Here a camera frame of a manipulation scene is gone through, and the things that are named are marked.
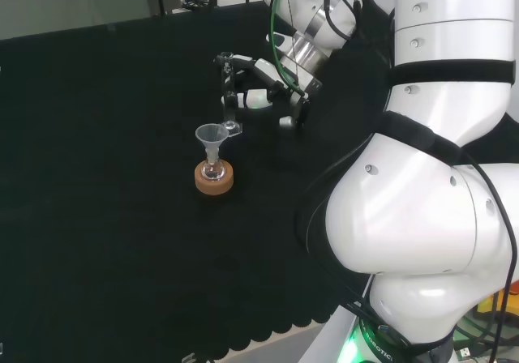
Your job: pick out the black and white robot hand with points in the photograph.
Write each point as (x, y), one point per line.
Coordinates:
(265, 69)

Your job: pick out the clear glass graduated cylinder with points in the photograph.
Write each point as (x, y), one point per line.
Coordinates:
(227, 109)

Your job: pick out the clear plastic funnel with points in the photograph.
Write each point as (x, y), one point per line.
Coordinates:
(211, 135)

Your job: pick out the clear round-bottom flask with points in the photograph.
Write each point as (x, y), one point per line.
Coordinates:
(213, 172)

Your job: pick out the black table cloth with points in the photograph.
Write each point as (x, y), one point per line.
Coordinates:
(101, 176)

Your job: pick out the yellow stop button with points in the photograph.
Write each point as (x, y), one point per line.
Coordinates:
(496, 302)

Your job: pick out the white wrist camera shell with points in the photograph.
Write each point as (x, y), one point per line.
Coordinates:
(280, 42)

